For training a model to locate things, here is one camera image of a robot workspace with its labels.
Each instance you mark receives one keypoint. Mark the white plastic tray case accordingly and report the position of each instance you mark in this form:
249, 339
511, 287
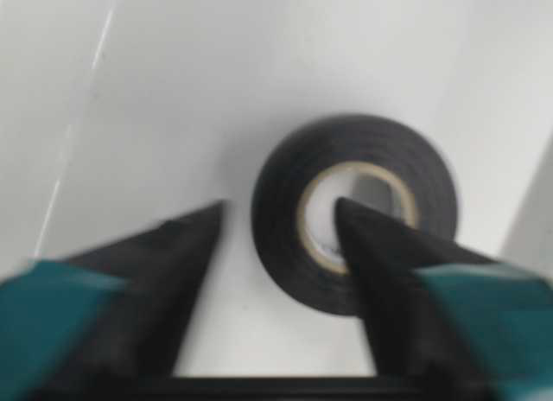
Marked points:
117, 114

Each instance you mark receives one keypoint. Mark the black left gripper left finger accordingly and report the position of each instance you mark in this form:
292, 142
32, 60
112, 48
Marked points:
89, 326

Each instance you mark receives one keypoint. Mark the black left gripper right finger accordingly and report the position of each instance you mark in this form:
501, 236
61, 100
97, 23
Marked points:
468, 326

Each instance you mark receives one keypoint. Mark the black tape roll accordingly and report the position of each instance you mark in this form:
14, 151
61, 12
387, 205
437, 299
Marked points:
377, 146

